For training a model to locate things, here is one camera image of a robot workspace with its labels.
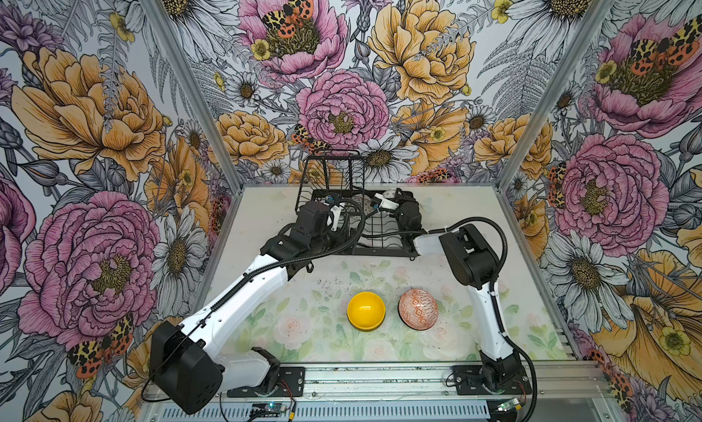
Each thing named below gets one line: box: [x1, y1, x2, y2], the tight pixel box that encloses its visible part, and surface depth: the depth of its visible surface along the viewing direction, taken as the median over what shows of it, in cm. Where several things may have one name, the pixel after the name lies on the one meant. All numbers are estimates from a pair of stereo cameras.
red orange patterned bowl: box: [397, 288, 440, 331], surface depth 86 cm
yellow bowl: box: [346, 291, 387, 332], surface depth 85 cm
